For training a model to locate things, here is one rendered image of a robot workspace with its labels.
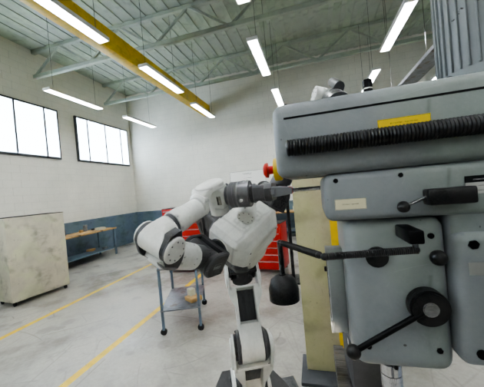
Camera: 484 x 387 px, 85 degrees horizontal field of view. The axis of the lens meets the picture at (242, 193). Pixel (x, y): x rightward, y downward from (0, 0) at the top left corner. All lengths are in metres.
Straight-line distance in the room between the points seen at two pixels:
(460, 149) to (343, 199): 0.22
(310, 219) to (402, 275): 1.83
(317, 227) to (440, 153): 1.91
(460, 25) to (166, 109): 11.26
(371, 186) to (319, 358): 2.42
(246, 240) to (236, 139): 9.32
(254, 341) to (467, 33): 1.23
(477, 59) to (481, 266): 0.40
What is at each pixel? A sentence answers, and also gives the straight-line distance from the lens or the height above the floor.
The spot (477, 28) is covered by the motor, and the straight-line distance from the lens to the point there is 0.75.
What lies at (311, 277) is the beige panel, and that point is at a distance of 2.56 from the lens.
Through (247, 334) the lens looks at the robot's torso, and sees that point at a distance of 1.34.
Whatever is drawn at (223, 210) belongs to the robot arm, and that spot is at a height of 1.65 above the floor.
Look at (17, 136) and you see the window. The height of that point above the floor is 3.64.
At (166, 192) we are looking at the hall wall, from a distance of 11.33.
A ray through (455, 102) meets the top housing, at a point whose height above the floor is 1.84.
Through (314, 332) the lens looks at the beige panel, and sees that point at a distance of 2.76.
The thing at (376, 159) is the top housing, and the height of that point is 1.75.
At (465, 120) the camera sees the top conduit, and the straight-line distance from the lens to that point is 0.60.
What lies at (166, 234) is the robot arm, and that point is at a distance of 0.72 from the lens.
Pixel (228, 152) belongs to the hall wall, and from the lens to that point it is 10.27.
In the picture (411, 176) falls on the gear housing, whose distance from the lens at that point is 0.60.
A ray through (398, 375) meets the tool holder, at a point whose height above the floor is 1.25.
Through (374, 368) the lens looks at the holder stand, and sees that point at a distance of 1.22.
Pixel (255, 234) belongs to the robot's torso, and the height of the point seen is 1.54.
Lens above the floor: 1.71
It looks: 1 degrees down
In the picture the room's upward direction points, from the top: 5 degrees counter-clockwise
